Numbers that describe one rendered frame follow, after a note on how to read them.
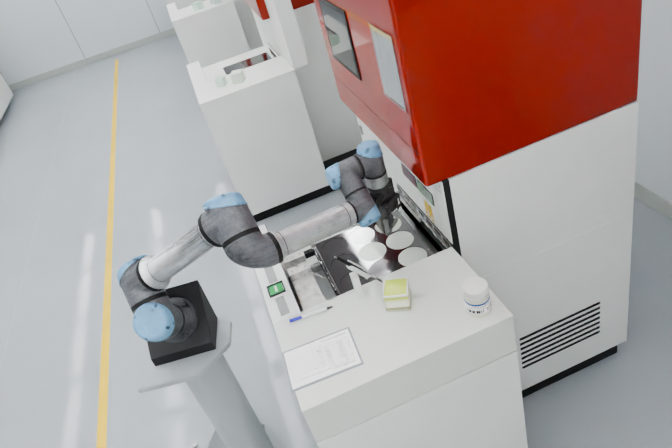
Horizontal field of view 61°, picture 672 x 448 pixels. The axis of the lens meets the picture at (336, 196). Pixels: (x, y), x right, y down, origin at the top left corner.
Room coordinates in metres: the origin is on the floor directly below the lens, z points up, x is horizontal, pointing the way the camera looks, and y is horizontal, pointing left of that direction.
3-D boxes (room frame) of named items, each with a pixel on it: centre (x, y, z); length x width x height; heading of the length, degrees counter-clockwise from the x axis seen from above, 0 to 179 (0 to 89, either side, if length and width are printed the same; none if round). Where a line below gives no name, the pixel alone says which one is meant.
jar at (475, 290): (1.11, -0.29, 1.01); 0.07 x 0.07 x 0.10
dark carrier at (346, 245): (1.57, -0.07, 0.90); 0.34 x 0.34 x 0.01; 9
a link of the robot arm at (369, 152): (1.56, -0.14, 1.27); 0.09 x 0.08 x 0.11; 106
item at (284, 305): (1.58, 0.30, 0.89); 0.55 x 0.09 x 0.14; 9
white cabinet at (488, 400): (1.48, 0.02, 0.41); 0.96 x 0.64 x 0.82; 9
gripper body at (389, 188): (1.57, -0.15, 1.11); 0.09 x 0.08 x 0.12; 129
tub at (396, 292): (1.22, -0.09, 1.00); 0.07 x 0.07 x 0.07; 73
